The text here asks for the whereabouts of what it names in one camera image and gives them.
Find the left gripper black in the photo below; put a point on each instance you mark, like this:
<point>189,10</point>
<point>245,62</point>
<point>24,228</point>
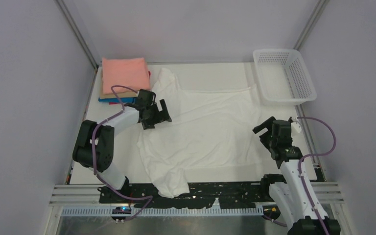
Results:
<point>161,116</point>

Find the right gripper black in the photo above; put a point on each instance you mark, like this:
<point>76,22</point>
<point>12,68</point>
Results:
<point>268,124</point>

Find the white t shirt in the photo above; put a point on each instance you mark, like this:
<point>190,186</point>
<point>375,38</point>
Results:
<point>209,136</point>

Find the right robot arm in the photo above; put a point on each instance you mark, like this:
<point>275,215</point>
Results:
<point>291,190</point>

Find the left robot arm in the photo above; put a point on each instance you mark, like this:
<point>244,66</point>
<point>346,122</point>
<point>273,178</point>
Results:
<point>94,146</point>

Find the blue folded t shirt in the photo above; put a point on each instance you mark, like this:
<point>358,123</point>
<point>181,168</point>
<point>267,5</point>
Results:
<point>115,100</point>

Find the tan folded t shirt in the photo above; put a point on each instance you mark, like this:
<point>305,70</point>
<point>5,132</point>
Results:
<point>102,95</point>

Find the red folded t shirt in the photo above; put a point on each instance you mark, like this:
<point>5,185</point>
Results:
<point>124,81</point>

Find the white plastic basket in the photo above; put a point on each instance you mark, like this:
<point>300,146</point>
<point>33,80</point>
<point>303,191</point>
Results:
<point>282,77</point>

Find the pink folded t shirt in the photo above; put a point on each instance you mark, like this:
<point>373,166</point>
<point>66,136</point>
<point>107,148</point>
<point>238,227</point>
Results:
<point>123,65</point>

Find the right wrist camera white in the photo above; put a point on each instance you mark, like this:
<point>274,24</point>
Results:
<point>296,127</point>

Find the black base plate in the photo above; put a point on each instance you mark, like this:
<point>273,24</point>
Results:
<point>230,195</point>

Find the aluminium frame rail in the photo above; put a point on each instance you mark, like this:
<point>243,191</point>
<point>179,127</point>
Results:
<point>95,200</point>

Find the left frame post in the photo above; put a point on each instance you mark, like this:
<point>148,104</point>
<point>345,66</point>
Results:
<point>76,31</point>

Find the frame post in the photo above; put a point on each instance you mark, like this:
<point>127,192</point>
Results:
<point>76,31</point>
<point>311,23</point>

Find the right frame post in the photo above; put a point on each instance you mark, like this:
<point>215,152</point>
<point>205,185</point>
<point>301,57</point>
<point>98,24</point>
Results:
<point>311,23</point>

